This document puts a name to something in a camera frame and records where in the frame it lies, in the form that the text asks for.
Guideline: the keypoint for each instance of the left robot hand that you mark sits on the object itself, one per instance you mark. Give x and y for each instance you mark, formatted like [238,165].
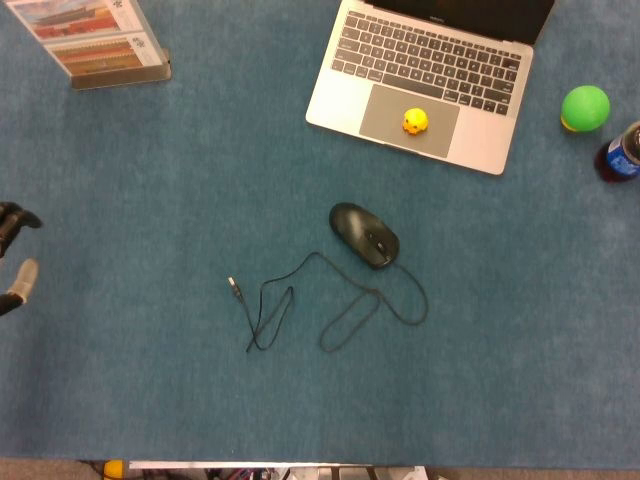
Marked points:
[10,225]

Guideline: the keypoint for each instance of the green ball toy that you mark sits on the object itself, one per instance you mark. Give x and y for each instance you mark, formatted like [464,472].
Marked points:
[585,107]

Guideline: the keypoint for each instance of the blue felt table mat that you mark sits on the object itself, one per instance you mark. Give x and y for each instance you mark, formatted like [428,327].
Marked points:
[200,200]

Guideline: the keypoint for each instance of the yellow object under table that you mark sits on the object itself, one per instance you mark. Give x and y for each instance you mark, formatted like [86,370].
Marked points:
[113,470]

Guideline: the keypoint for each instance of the yellow rubber duck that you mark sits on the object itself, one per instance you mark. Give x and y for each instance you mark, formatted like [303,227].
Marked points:
[415,121]

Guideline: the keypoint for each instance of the blue label soda bottle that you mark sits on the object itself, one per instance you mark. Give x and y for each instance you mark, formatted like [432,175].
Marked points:
[620,160]

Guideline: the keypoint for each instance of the silver laptop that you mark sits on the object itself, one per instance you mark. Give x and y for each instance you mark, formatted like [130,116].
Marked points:
[425,75]

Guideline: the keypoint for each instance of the acrylic photo display stand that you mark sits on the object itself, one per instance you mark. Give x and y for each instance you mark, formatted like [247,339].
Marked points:
[100,45]

